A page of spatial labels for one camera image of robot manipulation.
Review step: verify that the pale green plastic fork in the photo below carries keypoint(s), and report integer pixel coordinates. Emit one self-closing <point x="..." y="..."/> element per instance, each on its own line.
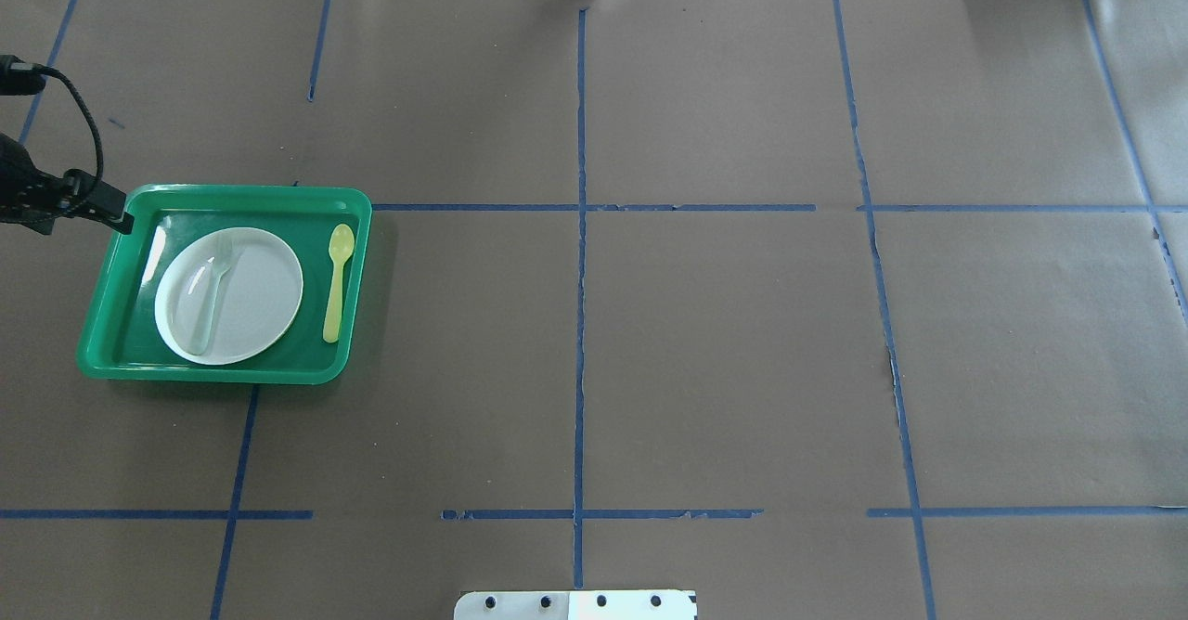
<point x="220" y="265"/>

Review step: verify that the yellow plastic spoon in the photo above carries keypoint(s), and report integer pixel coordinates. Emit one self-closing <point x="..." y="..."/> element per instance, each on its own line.
<point x="340" y="249"/>

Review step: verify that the white round plate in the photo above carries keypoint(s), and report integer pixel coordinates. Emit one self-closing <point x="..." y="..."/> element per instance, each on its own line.
<point x="261" y="296"/>

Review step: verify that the green plastic tray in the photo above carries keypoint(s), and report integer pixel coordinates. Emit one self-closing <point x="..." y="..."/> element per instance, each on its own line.
<point x="120" y="340"/>

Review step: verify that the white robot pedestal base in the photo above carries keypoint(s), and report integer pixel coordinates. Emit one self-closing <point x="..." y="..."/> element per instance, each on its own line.
<point x="578" y="604"/>

